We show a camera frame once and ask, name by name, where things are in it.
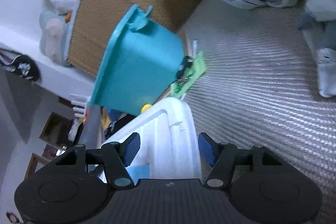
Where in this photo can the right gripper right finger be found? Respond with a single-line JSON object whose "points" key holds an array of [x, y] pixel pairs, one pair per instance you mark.
{"points": [[221, 158]]}

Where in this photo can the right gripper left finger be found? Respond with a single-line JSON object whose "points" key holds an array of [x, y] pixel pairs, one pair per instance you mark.
{"points": [[116, 157]]}

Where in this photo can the white bin lid blue handle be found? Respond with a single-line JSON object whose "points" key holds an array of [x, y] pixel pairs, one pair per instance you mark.
{"points": [[169, 144]]}

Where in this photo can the pile of dark clothes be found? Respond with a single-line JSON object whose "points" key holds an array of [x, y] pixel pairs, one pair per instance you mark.
{"points": [[112, 121]]}

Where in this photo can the yellow rubber duck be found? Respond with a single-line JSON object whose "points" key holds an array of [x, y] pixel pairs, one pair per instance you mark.
{"points": [[145, 107]]}

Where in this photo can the white wifi router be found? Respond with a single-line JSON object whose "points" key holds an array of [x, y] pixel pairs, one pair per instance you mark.
{"points": [[80, 105]]}

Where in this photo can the green sachet packet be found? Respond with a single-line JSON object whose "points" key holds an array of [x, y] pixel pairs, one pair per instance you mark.
{"points": [[178, 88]]}

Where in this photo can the teal plastic storage bin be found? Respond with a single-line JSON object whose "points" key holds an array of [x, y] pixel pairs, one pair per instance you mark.
{"points": [[140, 62]]}

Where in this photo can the black car key fob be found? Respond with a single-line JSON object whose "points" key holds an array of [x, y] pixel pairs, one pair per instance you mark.
{"points": [[184, 65]]}

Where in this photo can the light blue cloud cushion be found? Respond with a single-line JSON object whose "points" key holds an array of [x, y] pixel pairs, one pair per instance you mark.
{"points": [[54, 33]]}

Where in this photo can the woven rattan headboard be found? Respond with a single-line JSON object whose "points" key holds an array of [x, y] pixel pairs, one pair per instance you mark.
{"points": [[93, 21]]}

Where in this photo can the black cap on wall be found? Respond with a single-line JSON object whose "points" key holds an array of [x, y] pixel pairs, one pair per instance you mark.
{"points": [[19, 64]]}

